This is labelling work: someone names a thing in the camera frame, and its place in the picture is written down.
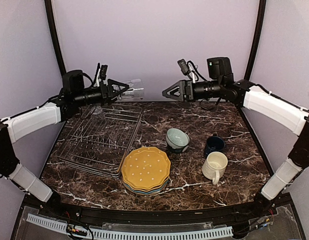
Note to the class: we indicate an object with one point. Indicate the dark blue mug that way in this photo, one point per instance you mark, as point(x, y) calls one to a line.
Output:
point(213, 143)

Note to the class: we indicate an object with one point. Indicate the black frame post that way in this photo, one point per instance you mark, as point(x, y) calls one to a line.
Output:
point(256, 39)
point(54, 36)

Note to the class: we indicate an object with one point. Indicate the yellow dotted top plate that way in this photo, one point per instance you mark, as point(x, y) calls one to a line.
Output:
point(146, 167)

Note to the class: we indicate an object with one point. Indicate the right wiring bundle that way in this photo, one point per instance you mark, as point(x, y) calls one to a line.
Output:
point(262, 222)

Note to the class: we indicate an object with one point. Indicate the clear ribbed drinking glass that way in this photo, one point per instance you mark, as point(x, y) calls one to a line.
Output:
point(97, 114)

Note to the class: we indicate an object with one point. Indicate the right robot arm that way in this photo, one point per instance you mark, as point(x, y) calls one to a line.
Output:
point(252, 96)

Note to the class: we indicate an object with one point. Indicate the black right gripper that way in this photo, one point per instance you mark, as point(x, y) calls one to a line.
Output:
point(185, 87)

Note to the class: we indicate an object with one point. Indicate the blue plate in stack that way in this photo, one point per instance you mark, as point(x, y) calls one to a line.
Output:
point(146, 192)

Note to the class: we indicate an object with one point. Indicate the metal wire dish rack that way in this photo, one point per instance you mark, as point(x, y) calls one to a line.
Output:
point(99, 148)

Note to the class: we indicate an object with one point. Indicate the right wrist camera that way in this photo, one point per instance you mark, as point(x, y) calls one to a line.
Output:
point(189, 69)

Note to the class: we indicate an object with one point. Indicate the right black frame post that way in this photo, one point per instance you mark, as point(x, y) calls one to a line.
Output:
point(256, 39)

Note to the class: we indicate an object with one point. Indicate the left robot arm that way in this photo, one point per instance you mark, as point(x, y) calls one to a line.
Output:
point(57, 109)

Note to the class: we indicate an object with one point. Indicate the wiring bundle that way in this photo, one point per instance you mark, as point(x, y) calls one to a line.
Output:
point(262, 222)
point(75, 228)

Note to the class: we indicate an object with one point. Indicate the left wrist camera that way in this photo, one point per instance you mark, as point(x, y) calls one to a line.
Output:
point(101, 73)

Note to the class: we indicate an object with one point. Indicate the left wiring bundle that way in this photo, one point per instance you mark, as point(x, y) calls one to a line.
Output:
point(75, 228)

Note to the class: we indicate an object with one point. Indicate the black front rail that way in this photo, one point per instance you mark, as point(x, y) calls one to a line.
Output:
point(234, 215)

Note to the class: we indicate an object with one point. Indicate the light blue slotted cable duct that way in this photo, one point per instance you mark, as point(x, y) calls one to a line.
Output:
point(95, 233)

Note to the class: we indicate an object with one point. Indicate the light green ceramic bowl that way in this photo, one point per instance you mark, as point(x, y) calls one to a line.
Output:
point(176, 138)

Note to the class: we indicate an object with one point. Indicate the cream ribbed mug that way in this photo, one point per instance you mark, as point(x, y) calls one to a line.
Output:
point(214, 166)

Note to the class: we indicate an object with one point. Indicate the left black frame post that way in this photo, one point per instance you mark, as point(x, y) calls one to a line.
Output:
point(54, 36)

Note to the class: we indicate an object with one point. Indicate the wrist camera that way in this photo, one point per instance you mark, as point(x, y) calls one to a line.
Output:
point(101, 73)
point(189, 69)

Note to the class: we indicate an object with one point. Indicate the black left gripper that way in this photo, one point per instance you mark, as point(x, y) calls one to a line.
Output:
point(107, 91)

